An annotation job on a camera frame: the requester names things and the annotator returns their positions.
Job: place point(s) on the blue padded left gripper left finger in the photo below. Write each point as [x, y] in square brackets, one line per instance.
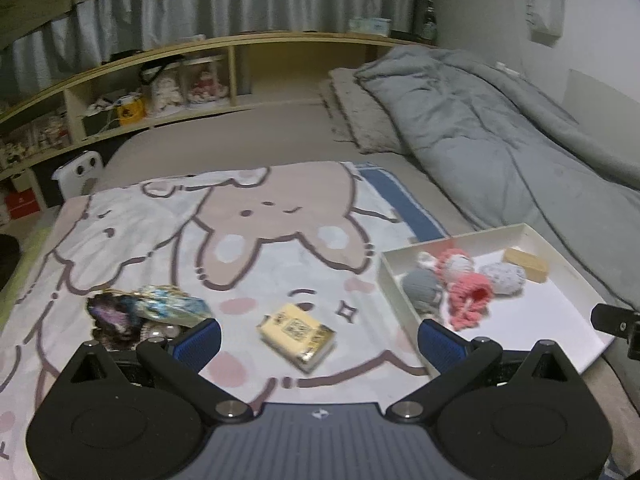
[196, 347]

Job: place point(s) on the grey crochet ball toy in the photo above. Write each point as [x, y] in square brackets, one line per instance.
[424, 292]

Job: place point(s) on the white speckled crochet ball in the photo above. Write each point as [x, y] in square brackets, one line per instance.
[506, 279]

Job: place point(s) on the braided pearl hair accessory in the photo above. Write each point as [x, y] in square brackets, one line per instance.
[152, 329]

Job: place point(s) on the beige fluffy pillow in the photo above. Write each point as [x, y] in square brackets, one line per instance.
[357, 117]

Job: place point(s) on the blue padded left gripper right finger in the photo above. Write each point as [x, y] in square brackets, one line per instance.
[442, 348]

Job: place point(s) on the yellow bag on shelf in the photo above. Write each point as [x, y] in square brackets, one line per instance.
[130, 110]

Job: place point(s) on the pink crochet doll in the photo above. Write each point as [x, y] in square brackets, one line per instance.
[468, 292]

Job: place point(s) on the wooden headboard shelf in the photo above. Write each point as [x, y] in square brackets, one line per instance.
[265, 87]

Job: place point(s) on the cartoon bear print blanket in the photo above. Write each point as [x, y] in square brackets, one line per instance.
[247, 242]

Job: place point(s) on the gold card box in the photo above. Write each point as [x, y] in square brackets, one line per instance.
[297, 336]

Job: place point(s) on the white hanging bag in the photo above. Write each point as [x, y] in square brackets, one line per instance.
[545, 21]

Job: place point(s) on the red doll in clear box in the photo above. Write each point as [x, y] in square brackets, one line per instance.
[205, 81]

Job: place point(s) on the tan wooden block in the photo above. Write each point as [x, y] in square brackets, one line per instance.
[536, 269]

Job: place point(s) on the blue floral drawstring pouch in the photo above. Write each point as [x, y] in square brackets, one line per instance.
[169, 304]

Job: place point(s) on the grey curtain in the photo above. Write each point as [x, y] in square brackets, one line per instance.
[94, 30]

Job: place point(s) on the tissue pack on shelf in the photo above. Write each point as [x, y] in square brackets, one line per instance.
[369, 26]

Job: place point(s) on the grey quilted duvet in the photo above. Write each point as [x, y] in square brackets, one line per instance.
[505, 153]

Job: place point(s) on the green glass bottle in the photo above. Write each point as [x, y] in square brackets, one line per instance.
[428, 25]

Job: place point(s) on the white shallow cardboard tray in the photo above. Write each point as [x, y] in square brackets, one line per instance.
[558, 308]

